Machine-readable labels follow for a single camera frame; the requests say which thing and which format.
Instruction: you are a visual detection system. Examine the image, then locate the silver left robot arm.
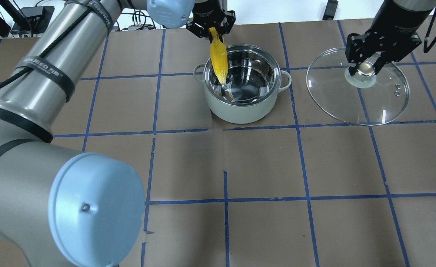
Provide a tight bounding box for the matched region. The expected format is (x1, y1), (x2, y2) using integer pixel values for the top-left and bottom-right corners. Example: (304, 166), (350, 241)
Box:
(0, 0), (226, 267)

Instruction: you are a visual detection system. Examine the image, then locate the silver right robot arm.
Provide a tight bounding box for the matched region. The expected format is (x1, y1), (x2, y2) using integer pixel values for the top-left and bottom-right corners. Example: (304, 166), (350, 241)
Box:
(345, 0), (436, 76)

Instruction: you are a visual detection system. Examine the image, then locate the glass pot lid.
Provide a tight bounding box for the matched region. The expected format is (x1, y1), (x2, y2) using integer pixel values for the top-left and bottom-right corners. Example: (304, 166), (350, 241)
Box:
(306, 47), (410, 126)

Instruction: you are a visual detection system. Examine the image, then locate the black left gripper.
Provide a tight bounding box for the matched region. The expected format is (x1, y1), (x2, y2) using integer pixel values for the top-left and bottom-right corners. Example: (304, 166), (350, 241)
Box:
(187, 0), (236, 39)

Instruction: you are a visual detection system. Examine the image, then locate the pale green steel pot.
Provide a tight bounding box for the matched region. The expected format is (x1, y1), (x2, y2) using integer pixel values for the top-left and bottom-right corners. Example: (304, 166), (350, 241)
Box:
(193, 44), (292, 124)

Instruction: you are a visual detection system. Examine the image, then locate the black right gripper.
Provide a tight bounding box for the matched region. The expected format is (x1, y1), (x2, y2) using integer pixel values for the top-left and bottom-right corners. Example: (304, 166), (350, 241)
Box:
(345, 0), (433, 76)

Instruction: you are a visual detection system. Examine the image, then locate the yellow corn cob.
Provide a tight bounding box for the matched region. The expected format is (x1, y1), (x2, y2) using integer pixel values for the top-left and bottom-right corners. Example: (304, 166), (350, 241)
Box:
(208, 27), (229, 86)

